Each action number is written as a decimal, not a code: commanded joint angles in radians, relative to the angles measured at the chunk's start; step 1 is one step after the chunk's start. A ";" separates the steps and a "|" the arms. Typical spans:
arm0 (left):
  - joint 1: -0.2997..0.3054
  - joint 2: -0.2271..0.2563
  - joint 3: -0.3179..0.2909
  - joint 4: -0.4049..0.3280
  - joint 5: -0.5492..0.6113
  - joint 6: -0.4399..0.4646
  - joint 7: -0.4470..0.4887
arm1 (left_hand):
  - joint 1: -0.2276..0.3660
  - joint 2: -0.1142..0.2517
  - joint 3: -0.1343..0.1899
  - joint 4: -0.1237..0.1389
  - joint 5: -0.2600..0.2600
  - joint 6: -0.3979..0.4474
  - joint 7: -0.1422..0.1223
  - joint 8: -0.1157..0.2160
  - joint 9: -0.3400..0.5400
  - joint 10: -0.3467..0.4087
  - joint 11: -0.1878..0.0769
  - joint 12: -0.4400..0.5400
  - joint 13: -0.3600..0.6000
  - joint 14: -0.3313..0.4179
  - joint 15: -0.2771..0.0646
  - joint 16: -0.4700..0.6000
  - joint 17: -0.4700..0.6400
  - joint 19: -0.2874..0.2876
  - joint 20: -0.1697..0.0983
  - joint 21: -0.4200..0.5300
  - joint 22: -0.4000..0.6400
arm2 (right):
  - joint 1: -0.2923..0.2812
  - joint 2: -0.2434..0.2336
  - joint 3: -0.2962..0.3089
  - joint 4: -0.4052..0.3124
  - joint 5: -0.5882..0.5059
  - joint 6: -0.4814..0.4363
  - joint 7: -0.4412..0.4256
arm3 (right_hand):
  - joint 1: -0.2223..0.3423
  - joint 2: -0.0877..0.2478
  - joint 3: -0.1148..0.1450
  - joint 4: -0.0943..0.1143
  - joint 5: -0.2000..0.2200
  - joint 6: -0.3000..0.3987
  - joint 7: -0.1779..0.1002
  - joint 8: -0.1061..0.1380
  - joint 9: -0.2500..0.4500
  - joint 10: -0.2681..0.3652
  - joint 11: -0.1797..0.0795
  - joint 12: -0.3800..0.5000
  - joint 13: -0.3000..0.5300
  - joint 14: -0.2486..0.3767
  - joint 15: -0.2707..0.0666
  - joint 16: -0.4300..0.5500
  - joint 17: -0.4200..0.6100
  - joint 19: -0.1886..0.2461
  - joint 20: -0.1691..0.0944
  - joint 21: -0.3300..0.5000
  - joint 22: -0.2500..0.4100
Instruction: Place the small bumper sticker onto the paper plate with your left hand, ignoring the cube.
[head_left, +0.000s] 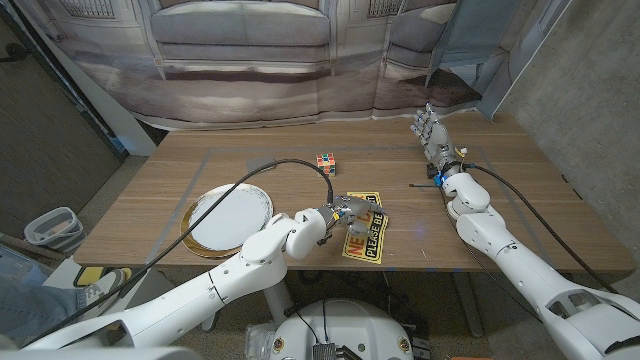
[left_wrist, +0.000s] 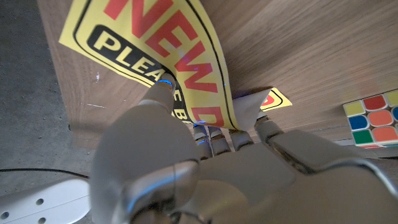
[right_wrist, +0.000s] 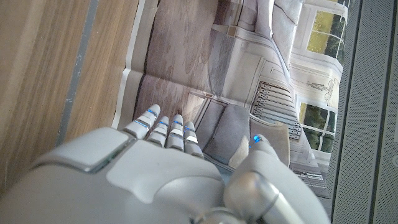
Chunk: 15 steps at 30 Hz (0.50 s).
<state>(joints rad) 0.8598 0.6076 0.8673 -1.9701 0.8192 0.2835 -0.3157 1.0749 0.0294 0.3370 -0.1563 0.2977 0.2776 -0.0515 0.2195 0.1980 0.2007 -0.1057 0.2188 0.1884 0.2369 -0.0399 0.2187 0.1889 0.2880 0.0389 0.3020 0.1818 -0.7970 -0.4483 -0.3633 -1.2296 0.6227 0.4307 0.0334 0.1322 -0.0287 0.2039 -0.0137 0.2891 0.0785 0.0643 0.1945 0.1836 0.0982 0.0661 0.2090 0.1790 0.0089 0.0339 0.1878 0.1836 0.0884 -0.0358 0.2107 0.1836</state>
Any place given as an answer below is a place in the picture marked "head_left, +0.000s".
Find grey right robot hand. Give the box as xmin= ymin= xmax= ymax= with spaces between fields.
xmin=409 ymin=103 xmax=464 ymax=176

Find multicoloured puzzle cube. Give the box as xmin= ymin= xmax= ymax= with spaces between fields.
xmin=315 ymin=152 xmax=337 ymax=178

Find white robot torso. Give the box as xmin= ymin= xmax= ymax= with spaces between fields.
xmin=269 ymin=298 xmax=415 ymax=360

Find yellow new driver bumper sticker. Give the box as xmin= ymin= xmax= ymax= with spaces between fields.
xmin=341 ymin=191 xmax=390 ymax=265

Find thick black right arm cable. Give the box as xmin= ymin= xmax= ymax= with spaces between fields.
xmin=464 ymin=163 xmax=619 ymax=294

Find printed living room backdrop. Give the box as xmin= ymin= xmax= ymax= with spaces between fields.
xmin=14 ymin=0 xmax=571 ymax=131

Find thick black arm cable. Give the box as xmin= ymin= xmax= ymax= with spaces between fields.
xmin=464 ymin=163 xmax=619 ymax=294
xmin=19 ymin=158 xmax=335 ymax=347

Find grey table leg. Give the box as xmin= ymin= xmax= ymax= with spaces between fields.
xmin=452 ymin=272 xmax=485 ymax=339

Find white table column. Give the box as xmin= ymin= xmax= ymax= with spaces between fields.
xmin=262 ymin=284 xmax=295 ymax=326

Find person's leg in jeans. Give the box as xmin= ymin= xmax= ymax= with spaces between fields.
xmin=0 ymin=282 xmax=86 ymax=346

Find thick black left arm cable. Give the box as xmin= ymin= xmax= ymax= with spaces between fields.
xmin=19 ymin=158 xmax=335 ymax=347

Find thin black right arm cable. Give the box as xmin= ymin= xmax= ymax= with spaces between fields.
xmin=439 ymin=187 xmax=544 ymax=321

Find clear plastic bag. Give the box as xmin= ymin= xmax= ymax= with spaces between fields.
xmin=244 ymin=322 xmax=279 ymax=360

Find white gold-rimmed paper plate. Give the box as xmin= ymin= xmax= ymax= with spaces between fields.
xmin=180 ymin=182 xmax=275 ymax=260

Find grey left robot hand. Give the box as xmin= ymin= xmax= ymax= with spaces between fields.
xmin=319 ymin=194 xmax=387 ymax=239

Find yellow black floor item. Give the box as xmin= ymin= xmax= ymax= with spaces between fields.
xmin=73 ymin=265 xmax=134 ymax=289

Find grey white sneaker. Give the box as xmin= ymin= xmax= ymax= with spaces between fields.
xmin=79 ymin=269 xmax=126 ymax=306

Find translucent blue storage bin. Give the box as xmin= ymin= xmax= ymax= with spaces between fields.
xmin=0 ymin=243 xmax=46 ymax=284

